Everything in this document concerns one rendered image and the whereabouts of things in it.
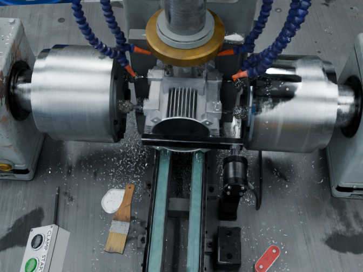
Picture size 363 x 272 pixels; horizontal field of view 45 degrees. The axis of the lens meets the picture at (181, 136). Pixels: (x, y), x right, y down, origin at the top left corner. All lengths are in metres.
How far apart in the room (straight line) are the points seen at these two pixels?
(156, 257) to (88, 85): 0.43
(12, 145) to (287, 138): 0.70
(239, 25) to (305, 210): 0.55
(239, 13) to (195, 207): 0.53
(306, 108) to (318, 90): 0.05
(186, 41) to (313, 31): 0.85
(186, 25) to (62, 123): 0.38
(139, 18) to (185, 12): 0.35
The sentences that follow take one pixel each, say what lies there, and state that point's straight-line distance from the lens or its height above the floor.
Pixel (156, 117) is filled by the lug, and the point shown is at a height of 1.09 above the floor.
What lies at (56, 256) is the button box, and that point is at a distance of 0.96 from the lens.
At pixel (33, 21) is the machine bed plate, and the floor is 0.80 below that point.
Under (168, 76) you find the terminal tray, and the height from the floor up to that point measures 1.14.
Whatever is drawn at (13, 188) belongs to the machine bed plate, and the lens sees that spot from 1.36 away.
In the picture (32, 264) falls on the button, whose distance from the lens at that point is 0.95.
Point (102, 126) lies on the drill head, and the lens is 1.07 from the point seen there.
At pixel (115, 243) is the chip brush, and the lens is 1.21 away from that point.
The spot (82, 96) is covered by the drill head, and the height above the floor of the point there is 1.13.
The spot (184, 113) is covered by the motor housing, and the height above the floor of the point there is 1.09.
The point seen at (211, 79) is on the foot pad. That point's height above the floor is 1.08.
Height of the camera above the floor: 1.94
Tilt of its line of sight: 57 degrees down
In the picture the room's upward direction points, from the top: straight up
